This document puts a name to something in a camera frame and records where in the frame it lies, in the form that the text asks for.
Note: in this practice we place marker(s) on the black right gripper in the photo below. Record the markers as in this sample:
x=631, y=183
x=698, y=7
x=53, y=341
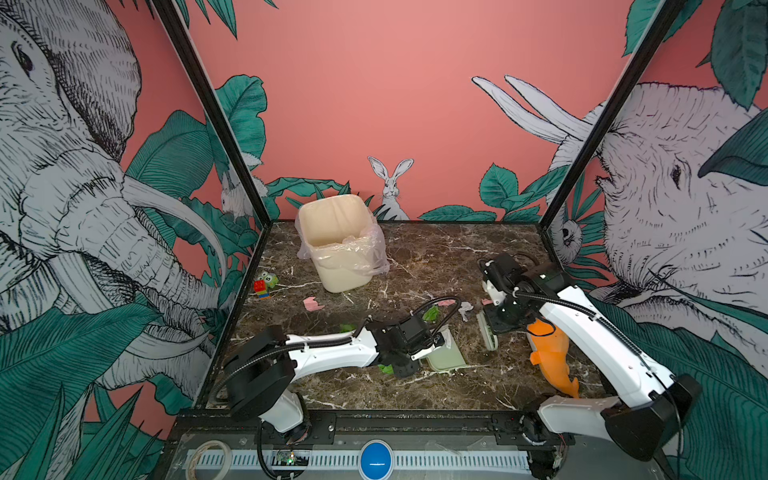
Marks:
x=496, y=326

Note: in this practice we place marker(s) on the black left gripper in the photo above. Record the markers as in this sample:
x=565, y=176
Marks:
x=409, y=371

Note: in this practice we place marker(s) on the light green hand brush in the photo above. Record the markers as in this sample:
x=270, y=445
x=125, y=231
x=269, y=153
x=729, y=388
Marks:
x=490, y=339

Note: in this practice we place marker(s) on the light green plastic dustpan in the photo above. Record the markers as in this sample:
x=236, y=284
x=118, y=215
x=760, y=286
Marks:
x=446, y=358

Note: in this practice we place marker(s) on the clear plastic bin liner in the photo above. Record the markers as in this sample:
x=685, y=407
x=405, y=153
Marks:
x=343, y=247

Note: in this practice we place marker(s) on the cream plastic trash bin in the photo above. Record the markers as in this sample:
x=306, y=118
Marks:
x=347, y=207

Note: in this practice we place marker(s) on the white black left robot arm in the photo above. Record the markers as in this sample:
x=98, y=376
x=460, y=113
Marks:
x=256, y=377

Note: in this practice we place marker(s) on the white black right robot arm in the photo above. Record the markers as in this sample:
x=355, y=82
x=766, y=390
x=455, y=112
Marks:
x=650, y=406

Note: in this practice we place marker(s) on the green paper scrap front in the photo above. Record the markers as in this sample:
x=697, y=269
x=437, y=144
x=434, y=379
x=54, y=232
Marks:
x=386, y=368

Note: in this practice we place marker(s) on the green paper scrap upper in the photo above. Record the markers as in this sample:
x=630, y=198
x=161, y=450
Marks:
x=431, y=314

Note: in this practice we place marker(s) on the white crumpled paper scrap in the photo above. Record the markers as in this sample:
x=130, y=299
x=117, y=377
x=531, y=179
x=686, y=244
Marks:
x=464, y=310

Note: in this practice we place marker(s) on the orange plush fish toy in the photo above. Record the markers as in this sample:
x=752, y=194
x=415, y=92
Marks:
x=550, y=346

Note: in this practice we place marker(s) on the small pink paper scrap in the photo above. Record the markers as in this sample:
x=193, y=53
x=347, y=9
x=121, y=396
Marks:
x=312, y=305

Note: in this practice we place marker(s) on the blue round button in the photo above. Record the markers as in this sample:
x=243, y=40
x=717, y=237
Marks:
x=376, y=461

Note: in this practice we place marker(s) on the colourful toy block frog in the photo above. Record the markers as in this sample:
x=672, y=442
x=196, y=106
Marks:
x=264, y=283

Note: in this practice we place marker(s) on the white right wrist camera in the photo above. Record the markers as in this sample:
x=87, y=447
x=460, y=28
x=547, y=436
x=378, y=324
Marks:
x=496, y=296

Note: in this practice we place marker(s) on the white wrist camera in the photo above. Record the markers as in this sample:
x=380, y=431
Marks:
x=425, y=352
x=496, y=296

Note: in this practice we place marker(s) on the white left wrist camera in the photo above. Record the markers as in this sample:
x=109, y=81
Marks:
x=425, y=352

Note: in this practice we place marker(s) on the white slotted cable duct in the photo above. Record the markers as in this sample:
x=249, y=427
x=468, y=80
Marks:
x=513, y=462

